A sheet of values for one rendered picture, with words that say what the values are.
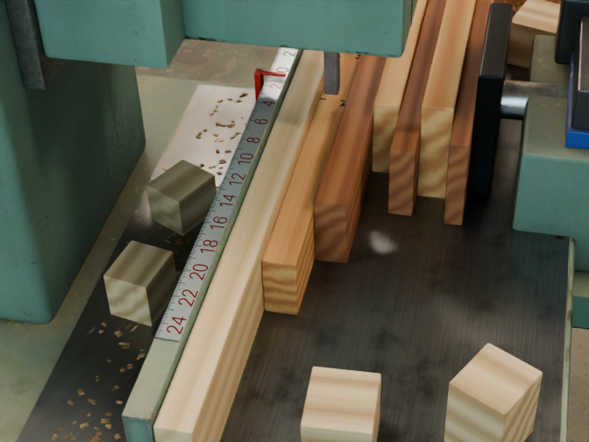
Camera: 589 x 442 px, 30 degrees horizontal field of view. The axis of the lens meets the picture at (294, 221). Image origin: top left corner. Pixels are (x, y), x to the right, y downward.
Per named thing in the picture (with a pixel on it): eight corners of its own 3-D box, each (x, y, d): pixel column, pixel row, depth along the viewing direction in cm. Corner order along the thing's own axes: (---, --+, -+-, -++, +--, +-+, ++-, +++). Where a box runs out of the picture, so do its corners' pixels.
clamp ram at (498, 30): (585, 206, 70) (607, 87, 64) (466, 193, 71) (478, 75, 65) (587, 124, 76) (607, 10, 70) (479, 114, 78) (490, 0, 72)
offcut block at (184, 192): (182, 237, 84) (178, 202, 82) (151, 218, 86) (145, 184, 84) (218, 209, 87) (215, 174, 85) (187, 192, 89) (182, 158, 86)
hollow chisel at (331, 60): (337, 95, 72) (337, 28, 69) (323, 94, 72) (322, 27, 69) (340, 88, 73) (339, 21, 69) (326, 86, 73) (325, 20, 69)
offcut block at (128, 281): (152, 327, 77) (145, 288, 75) (109, 314, 78) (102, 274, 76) (179, 289, 80) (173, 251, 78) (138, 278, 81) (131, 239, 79)
